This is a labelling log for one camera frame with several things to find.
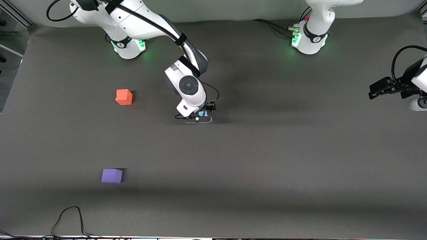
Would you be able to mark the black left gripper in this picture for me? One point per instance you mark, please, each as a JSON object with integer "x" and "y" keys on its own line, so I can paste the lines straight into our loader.
{"x": 402, "y": 87}

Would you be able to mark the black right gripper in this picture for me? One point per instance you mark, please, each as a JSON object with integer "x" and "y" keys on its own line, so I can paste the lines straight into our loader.
{"x": 210, "y": 107}

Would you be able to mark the light blue foam block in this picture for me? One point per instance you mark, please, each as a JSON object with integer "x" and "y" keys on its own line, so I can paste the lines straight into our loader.
{"x": 203, "y": 113}

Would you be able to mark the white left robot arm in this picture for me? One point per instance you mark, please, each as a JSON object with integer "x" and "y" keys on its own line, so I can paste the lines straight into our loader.
{"x": 313, "y": 36}

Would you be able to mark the orange foam block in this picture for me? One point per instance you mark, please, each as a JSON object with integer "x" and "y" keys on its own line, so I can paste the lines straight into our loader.
{"x": 123, "y": 97}

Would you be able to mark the purple foam block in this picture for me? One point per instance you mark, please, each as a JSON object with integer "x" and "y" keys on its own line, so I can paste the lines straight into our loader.
{"x": 111, "y": 176}

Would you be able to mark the dark grey table mat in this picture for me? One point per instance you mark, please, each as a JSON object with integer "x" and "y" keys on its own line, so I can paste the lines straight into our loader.
{"x": 233, "y": 166}

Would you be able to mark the aluminium frame rail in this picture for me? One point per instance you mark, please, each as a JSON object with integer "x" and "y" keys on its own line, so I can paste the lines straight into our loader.
{"x": 16, "y": 12}

